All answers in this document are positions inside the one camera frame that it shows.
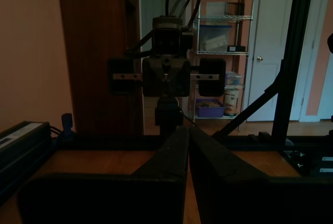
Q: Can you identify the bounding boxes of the pale panel door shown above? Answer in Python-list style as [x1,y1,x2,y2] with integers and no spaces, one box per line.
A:
[138,0,195,97]

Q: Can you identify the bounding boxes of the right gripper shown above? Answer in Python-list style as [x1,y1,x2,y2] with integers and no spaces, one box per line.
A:
[108,56,226,97]

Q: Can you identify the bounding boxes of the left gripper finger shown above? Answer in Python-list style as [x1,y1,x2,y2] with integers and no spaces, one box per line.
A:
[188,126,333,224]
[17,126,190,224]

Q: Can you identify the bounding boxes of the clear bin colourful contents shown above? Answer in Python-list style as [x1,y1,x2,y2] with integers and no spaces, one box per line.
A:
[225,71,242,86]

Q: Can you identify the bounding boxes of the purple plastic bin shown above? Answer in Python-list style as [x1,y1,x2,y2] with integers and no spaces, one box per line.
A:
[195,98,226,118]

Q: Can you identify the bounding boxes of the chrome wire shelf rack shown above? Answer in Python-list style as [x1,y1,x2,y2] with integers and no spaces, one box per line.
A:
[194,0,258,120]

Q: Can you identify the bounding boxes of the black aluminium frame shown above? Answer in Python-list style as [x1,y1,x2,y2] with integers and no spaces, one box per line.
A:
[50,0,333,178]

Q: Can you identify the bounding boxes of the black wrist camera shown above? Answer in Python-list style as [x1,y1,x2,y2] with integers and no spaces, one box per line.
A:
[152,28,182,58]

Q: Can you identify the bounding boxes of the black power supply box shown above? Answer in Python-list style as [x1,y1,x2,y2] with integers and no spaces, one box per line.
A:
[0,121,52,204]

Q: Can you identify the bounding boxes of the black power supply cables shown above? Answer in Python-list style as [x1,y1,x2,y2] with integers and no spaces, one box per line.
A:
[49,126,65,138]

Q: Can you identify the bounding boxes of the white panel door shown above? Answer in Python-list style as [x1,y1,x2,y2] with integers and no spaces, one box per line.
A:
[246,0,297,122]

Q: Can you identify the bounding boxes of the clear bin blue lid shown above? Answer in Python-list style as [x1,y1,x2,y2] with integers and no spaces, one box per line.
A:
[199,24,233,53]

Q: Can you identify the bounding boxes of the white orange canister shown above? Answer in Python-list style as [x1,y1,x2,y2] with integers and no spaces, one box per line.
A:
[224,88,239,117]

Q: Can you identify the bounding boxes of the dark wooden cabinet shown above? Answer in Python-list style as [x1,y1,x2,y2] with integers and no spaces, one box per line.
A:
[57,0,144,136]

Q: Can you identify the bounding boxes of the small black box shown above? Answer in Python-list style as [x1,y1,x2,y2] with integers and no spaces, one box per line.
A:
[226,44,247,52]

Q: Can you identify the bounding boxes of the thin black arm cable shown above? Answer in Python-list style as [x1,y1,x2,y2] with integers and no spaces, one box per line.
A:
[126,32,154,58]

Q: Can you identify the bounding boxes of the black wire organizer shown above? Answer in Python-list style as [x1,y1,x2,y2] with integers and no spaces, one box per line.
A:
[225,2,245,16]

